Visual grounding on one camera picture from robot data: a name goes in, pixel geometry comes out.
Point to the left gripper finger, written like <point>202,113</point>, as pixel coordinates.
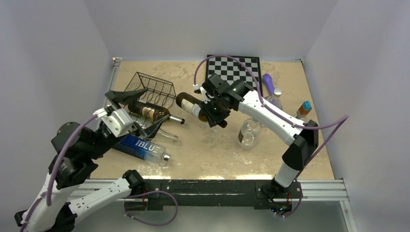
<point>149,128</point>
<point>119,99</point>

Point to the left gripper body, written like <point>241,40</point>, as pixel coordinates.
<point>132,127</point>

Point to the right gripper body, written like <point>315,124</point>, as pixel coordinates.
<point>215,112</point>

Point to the green bottle grey neck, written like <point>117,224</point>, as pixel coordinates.
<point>153,111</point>

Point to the blue square bottle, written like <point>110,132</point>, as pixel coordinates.
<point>142,149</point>

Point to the clear wine bottle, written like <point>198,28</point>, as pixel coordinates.
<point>160,131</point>

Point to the black wire wine rack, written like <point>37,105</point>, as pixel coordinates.
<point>160,92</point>

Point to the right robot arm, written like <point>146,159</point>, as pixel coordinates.
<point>220,98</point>

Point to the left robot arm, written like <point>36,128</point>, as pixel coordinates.
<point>77,146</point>

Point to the black white chessboard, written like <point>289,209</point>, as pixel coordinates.
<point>230,70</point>

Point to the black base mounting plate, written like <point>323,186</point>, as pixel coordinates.
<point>257,194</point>

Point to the purple flashlight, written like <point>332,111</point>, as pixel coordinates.
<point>268,81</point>

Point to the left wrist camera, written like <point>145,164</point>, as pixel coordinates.
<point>115,121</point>

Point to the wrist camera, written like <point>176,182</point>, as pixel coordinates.
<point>115,121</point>
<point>198,89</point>

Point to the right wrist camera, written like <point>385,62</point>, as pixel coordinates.
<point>198,89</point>

